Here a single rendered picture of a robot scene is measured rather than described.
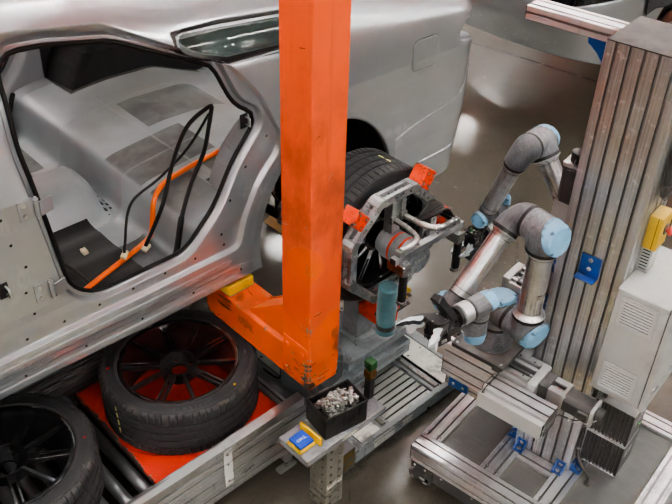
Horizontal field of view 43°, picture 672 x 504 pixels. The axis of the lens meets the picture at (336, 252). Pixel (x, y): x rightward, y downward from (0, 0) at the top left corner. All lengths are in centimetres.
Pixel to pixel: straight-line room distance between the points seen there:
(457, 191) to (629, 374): 275
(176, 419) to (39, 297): 74
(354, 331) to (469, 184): 197
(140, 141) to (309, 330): 137
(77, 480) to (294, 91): 159
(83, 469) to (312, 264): 112
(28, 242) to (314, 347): 112
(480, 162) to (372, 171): 256
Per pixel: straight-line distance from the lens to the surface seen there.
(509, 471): 369
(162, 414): 344
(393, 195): 350
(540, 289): 298
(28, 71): 477
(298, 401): 360
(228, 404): 347
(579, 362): 333
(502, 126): 653
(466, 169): 593
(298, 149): 281
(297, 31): 264
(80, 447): 339
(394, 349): 417
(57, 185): 400
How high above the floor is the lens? 301
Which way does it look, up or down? 37 degrees down
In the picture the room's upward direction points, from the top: 2 degrees clockwise
